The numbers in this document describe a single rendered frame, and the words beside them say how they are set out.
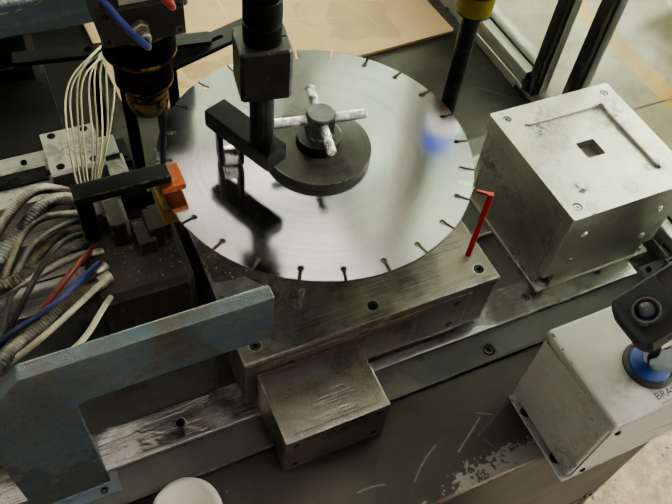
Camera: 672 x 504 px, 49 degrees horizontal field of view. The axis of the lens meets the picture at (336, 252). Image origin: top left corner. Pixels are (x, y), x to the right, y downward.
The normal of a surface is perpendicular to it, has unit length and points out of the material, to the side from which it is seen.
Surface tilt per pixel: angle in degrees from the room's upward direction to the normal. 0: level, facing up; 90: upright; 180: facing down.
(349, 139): 5
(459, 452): 0
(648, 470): 0
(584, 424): 90
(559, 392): 90
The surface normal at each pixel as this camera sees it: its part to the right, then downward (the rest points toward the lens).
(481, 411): 0.08, -0.60
